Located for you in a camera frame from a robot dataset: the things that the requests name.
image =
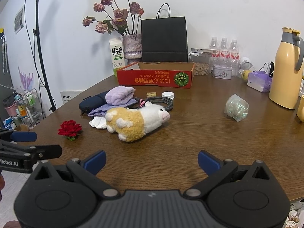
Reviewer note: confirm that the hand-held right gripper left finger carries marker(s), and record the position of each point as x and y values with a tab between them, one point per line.
98	160

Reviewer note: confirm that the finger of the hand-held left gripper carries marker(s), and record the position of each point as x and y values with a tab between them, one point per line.
23	136
49	151

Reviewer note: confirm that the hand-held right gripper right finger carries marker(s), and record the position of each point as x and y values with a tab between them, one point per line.
206	160

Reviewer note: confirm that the red artificial rose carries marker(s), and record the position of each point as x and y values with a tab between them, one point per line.
68	128

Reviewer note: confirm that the white tissue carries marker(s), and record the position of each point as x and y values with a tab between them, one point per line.
98	122

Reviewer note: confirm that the yellow and white plush sheep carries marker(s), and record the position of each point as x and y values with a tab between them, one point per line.
133	123

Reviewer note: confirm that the navy blue pouch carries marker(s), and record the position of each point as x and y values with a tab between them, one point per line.
91	102

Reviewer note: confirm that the clear bag with green contents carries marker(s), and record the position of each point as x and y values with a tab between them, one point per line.
236	108

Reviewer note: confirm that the purple towel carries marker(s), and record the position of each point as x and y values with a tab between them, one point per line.
118	95

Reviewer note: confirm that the white ribbed bottle cap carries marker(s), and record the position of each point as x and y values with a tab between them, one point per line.
168	94

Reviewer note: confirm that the small yellow block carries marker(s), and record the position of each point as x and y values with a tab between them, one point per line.
151	94

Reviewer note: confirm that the red cardboard box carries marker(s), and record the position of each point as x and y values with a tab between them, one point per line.
152	79

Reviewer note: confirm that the person's left hand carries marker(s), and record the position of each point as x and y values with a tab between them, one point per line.
9	225

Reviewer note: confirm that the pink bin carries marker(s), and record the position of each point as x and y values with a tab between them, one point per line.
10	110

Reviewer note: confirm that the pale printed tin box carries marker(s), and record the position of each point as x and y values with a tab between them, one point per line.
222	72

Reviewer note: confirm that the clear container of seeds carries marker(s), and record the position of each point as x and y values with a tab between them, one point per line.
201	68

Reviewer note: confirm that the purple plastic bag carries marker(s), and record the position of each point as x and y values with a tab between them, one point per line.
260	82

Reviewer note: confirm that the small white fan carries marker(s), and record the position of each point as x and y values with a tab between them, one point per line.
244	63

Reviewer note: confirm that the crumpled white paper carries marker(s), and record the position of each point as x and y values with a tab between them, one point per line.
295	216

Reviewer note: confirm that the black light stand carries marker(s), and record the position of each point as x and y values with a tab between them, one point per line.
35	31

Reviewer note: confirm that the white milk carton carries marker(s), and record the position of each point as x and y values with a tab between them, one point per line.
116	54

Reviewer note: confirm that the flat white box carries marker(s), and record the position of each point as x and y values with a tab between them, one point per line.
206	50

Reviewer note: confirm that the black charger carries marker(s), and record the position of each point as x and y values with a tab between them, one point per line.
272	68

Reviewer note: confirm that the yellow thermos jug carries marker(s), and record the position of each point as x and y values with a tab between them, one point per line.
285	76

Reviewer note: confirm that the purple glass vase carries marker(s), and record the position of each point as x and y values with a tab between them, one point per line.
131	47

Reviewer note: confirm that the black paper bag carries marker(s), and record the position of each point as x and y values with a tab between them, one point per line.
163	40

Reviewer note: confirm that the dried pink rose bouquet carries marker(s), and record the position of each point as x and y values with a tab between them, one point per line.
118	14

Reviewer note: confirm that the purple wall sticker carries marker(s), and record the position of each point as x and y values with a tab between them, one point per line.
26	79

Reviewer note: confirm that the white wall socket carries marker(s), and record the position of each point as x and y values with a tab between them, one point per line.
70	97

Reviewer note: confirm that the wall poster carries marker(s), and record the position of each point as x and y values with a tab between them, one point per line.
19	21

